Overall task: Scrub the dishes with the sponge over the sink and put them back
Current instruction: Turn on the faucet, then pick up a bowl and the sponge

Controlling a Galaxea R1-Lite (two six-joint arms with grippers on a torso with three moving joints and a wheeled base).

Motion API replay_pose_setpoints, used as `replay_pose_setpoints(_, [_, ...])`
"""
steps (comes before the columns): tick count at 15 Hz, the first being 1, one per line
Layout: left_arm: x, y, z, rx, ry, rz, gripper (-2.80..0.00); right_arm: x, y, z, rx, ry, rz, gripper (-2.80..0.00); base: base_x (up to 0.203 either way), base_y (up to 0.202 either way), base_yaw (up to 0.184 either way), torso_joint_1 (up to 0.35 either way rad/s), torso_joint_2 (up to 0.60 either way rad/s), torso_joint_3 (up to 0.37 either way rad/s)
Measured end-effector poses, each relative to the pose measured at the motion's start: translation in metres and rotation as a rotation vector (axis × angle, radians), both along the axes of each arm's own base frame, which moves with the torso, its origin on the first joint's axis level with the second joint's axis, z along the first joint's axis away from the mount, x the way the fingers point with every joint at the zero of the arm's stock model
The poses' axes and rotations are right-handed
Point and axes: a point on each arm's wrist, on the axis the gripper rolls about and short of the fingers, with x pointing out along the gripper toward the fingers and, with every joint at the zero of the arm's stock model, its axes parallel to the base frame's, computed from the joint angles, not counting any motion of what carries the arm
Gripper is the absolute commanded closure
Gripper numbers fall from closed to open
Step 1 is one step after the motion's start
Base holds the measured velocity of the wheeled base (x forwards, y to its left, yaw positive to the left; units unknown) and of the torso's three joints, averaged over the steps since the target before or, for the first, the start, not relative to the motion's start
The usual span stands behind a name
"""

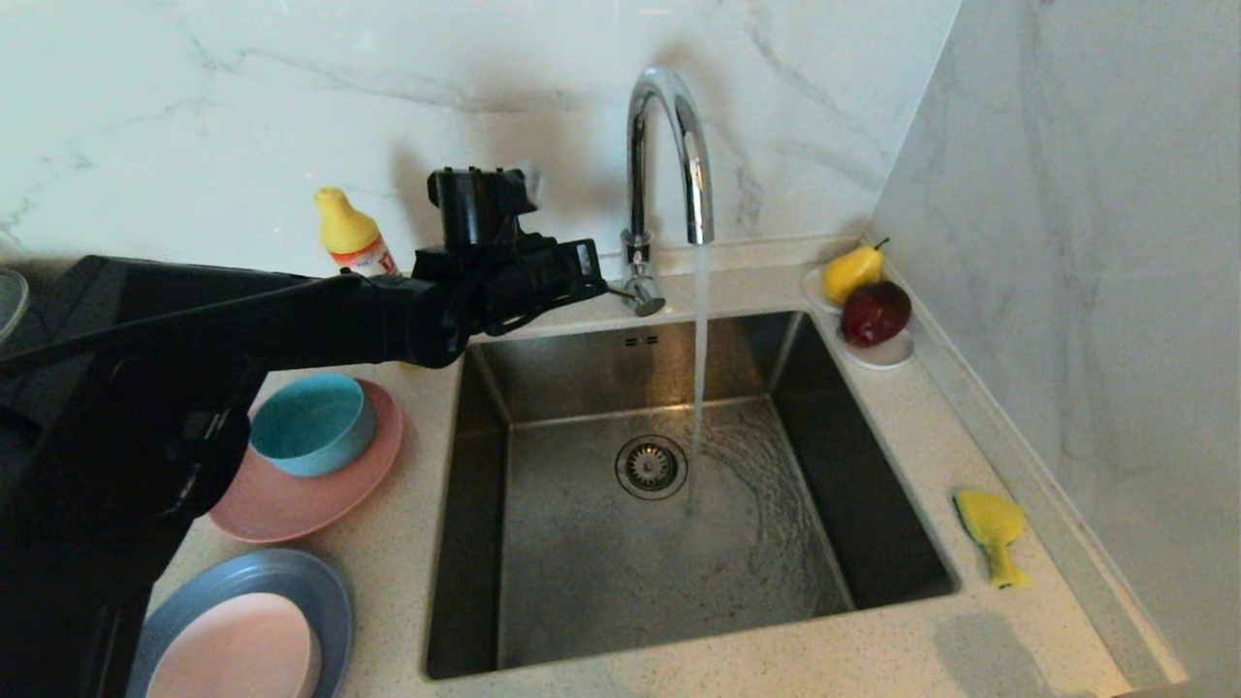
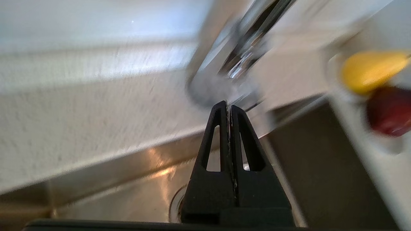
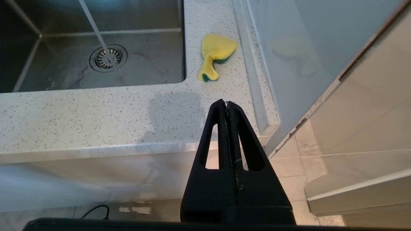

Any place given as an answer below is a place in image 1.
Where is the chrome gooseneck faucet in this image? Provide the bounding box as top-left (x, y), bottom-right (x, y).
top-left (603, 66), bottom-right (716, 319)

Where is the yellow-capped orange dish soap bottle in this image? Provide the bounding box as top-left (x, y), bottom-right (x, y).
top-left (312, 187), bottom-right (400, 278)

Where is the teal bowl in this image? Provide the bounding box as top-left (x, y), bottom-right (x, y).
top-left (248, 373), bottom-right (377, 477)

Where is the yellow sponge brush with handle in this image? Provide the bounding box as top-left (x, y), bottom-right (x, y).
top-left (953, 490), bottom-right (1030, 590)

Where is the stainless steel sink basin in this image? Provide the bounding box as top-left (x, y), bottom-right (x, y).
top-left (425, 308), bottom-right (959, 680)

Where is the round metal drain strainer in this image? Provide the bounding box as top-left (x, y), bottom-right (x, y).
top-left (616, 434), bottom-right (689, 501)

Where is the yellow pear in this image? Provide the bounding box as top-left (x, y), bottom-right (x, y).
top-left (822, 238), bottom-right (890, 307)

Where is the dark red apple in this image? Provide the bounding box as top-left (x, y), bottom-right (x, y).
top-left (840, 281), bottom-right (912, 349)

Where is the small white fruit dish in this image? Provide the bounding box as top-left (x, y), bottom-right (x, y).
top-left (801, 269), bottom-right (915, 371)

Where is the large pink plate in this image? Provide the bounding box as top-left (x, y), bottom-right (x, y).
top-left (208, 378), bottom-right (405, 544)

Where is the large blue-grey plate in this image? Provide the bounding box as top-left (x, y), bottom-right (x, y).
top-left (126, 549), bottom-right (355, 698)

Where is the pink bowl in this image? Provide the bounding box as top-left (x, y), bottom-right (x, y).
top-left (145, 592), bottom-right (323, 698)

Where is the steel pot with black handle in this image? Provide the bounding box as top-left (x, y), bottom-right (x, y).
top-left (0, 269), bottom-right (30, 340)

